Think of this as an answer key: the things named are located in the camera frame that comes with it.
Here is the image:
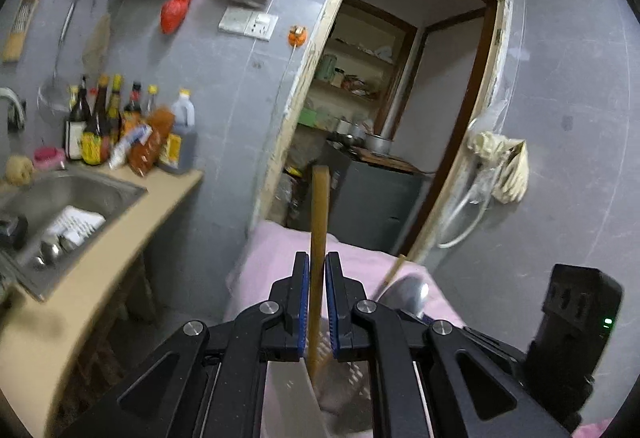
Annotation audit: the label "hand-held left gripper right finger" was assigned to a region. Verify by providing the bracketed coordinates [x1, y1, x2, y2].
[325, 252, 572, 438]

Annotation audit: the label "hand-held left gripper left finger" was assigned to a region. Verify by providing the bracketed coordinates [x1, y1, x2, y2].
[65, 252, 308, 438]

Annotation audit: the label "wooden chopstick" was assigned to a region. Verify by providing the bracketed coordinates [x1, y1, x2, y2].
[306, 166, 332, 382]
[373, 253, 407, 301]

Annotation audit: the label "large metal spoon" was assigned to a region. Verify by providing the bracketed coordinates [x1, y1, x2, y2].
[383, 275, 431, 321]

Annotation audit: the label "white perforated utensil holder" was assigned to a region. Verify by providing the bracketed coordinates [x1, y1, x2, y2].
[262, 318, 377, 438]

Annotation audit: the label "pink tablecloth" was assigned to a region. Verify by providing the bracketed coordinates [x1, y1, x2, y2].
[226, 221, 467, 335]

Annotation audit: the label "grey cabinet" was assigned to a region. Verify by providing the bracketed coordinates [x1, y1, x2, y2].
[299, 140, 434, 255]

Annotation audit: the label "wooden cutting board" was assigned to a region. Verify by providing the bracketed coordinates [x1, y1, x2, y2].
[357, 150, 426, 175]

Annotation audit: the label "cream rubber gloves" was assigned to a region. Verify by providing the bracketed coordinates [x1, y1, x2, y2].
[467, 130, 530, 205]

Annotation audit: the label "metal pot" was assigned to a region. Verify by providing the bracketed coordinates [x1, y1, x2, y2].
[364, 133, 394, 157]

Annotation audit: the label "beige kitchen counter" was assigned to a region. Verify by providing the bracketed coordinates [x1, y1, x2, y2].
[0, 165, 206, 438]

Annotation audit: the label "clear plastic bag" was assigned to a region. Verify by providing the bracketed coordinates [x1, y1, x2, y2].
[467, 100, 506, 155]

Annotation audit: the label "orange seasoning packet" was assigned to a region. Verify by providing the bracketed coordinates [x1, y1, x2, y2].
[127, 106, 176, 177]

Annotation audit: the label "white and blue packet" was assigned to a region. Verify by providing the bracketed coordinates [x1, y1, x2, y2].
[108, 125, 154, 169]

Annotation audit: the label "white slotted drain cover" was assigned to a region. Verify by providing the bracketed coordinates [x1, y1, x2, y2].
[44, 205, 107, 249]

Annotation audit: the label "green jar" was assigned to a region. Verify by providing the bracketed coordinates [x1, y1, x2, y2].
[315, 53, 339, 84]

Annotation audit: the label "stainless steel sink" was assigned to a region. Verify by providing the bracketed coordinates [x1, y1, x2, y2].
[0, 167, 149, 302]

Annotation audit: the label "wooden shelf unit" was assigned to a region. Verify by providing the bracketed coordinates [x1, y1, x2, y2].
[294, 0, 419, 155]

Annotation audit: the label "red cap sauce bottle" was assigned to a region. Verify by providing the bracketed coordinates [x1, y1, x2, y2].
[122, 81, 144, 129]

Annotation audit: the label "soy sauce bottle yellow label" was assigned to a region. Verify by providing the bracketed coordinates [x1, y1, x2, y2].
[80, 74, 112, 167]

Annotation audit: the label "tall dark sauce bottle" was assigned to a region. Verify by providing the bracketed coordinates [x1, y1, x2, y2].
[107, 74, 125, 145]

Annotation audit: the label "pink sponge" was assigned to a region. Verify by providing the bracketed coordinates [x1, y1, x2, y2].
[33, 146, 67, 169]

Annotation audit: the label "beige scrubber ball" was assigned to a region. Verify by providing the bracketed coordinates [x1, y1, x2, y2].
[4, 155, 35, 187]

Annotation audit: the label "red plastic bag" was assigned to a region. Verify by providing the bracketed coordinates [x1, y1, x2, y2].
[159, 0, 199, 35]

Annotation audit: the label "metal mesh strainer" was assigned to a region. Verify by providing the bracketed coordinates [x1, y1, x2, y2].
[37, 0, 79, 114]

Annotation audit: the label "pale wooden spatula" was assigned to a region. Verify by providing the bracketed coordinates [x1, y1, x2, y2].
[82, 12, 112, 74]

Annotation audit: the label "chrome faucet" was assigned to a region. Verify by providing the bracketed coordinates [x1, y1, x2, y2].
[0, 86, 27, 131]

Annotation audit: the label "wooden grater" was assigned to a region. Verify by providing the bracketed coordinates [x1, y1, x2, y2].
[2, 0, 54, 64]

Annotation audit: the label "white hose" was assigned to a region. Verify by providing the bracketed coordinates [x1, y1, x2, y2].
[437, 167, 494, 249]

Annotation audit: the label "wooden door frame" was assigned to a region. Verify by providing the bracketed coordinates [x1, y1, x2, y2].
[247, 0, 514, 265]

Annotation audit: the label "white wall switch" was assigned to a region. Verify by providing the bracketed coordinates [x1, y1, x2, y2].
[218, 6, 256, 36]

